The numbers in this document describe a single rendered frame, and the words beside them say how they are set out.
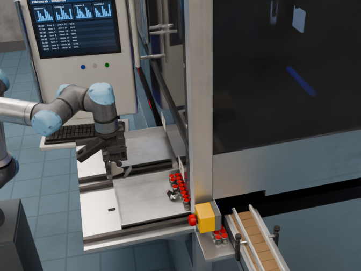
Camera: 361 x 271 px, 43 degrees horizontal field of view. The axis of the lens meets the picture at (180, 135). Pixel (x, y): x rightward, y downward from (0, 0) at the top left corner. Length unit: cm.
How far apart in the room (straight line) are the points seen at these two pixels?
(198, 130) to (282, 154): 33
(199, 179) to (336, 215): 64
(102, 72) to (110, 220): 89
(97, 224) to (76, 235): 123
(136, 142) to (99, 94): 78
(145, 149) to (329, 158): 83
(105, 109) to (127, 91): 101
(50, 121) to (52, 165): 224
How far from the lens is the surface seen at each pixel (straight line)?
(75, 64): 237
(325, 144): 165
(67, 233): 302
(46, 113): 137
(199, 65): 130
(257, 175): 160
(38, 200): 332
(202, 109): 138
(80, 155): 152
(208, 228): 157
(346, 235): 204
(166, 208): 178
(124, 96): 244
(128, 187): 189
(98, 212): 181
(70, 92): 146
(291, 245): 194
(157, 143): 212
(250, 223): 166
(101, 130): 146
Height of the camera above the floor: 211
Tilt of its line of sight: 35 degrees down
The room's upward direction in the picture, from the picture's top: 3 degrees counter-clockwise
